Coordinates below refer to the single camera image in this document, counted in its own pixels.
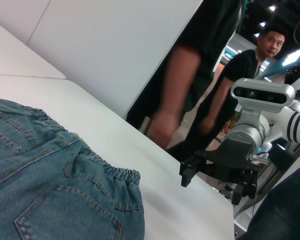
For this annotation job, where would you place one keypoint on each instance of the teal exhibition canopy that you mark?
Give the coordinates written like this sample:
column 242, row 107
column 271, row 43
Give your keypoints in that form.
column 277, row 70

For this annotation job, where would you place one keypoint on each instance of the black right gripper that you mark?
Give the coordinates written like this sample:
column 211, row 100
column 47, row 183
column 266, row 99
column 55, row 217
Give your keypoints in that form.
column 235, row 157

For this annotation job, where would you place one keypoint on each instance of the person leg in dark jeans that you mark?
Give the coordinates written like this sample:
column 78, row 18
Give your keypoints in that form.
column 285, row 212

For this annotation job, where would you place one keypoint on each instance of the man in black t-shirt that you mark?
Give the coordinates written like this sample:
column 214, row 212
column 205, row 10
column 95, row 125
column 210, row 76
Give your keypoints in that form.
column 240, row 70

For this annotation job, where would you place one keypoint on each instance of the person in dark green shirt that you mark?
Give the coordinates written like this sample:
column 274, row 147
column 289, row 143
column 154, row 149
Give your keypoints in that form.
column 210, row 37

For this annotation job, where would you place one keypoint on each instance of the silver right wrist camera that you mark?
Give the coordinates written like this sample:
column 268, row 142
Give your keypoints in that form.
column 262, row 92

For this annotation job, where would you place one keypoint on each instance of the blue denim shorts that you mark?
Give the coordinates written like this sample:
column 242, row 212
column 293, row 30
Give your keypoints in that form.
column 52, row 187

